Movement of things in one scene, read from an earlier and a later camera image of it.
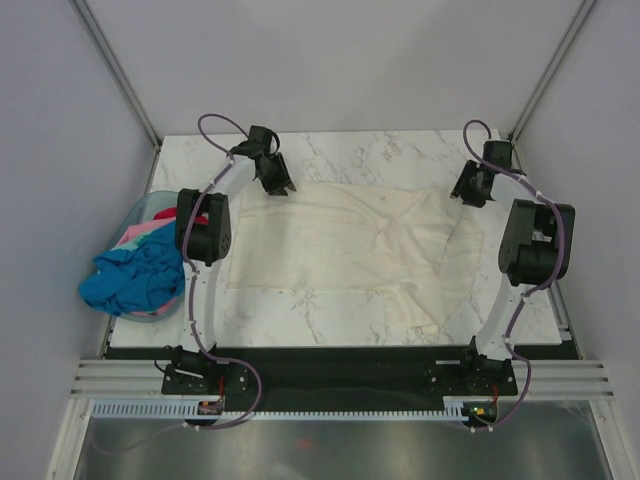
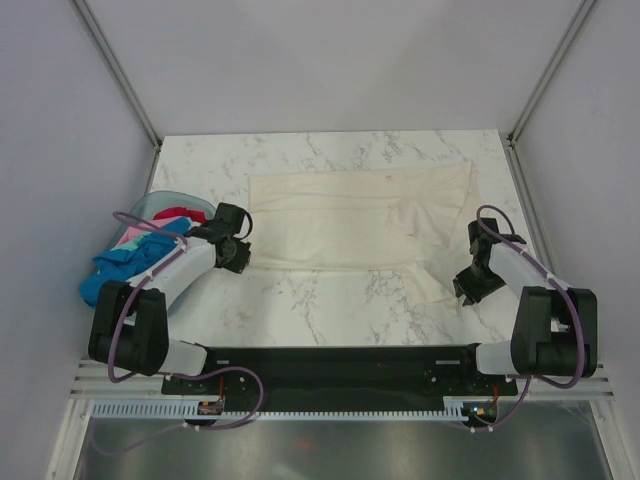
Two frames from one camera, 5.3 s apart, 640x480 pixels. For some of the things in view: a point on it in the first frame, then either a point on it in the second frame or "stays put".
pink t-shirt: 136,230 stays put
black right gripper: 461,186 → 472,293
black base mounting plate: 340,374 stays put
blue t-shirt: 140,278 stays put
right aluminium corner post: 582,12 stays put
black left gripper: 284,181 → 242,259
